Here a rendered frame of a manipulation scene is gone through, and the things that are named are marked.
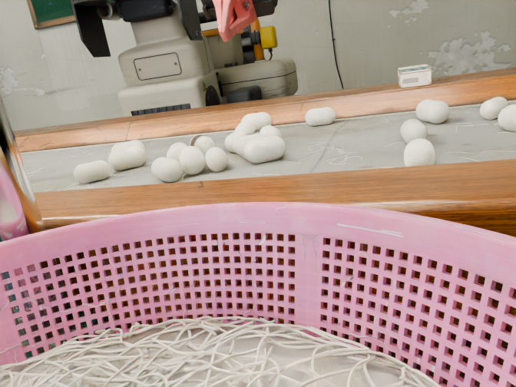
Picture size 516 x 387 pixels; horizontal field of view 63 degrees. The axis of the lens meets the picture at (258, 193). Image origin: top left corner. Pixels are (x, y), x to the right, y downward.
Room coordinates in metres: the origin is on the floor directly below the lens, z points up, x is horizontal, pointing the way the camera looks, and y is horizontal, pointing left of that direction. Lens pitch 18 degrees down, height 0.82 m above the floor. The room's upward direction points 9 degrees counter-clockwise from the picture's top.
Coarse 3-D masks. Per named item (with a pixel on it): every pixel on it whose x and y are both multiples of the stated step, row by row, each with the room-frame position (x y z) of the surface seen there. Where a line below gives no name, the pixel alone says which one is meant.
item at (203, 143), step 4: (204, 136) 0.41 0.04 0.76; (200, 140) 0.40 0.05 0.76; (204, 140) 0.40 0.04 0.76; (208, 140) 0.40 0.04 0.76; (212, 140) 0.40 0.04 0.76; (196, 144) 0.40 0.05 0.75; (200, 144) 0.40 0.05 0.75; (204, 144) 0.40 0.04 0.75; (208, 144) 0.40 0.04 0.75; (212, 144) 0.40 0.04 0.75; (200, 148) 0.40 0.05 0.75; (204, 148) 0.40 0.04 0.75; (208, 148) 0.40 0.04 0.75; (204, 152) 0.40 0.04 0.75; (204, 156) 0.40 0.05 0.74
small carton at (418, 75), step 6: (414, 66) 0.54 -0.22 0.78; (420, 66) 0.53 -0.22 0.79; (426, 66) 0.51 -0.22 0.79; (402, 72) 0.50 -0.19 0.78; (408, 72) 0.50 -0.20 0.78; (414, 72) 0.50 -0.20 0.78; (420, 72) 0.50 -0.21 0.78; (426, 72) 0.50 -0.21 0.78; (402, 78) 0.50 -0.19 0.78; (408, 78) 0.50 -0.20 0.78; (414, 78) 0.50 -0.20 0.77; (420, 78) 0.50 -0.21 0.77; (426, 78) 0.50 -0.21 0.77; (402, 84) 0.50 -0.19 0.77; (408, 84) 0.50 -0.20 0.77; (414, 84) 0.50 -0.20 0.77; (420, 84) 0.50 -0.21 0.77; (426, 84) 0.50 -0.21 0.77
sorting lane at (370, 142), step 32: (288, 128) 0.50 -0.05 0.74; (320, 128) 0.46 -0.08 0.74; (352, 128) 0.43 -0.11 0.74; (384, 128) 0.41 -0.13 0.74; (448, 128) 0.36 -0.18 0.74; (480, 128) 0.34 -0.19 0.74; (32, 160) 0.56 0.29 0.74; (64, 160) 0.52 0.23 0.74; (288, 160) 0.34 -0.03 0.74; (320, 160) 0.32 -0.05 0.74; (352, 160) 0.31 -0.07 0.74; (384, 160) 0.29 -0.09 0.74; (448, 160) 0.27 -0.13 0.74; (480, 160) 0.26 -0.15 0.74
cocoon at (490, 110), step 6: (486, 102) 0.37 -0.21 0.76; (492, 102) 0.37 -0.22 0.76; (498, 102) 0.37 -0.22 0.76; (504, 102) 0.37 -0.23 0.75; (480, 108) 0.38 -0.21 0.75; (486, 108) 0.37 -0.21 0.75; (492, 108) 0.36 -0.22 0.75; (498, 108) 0.36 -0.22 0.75; (486, 114) 0.37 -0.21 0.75; (492, 114) 0.36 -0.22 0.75; (498, 114) 0.36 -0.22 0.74
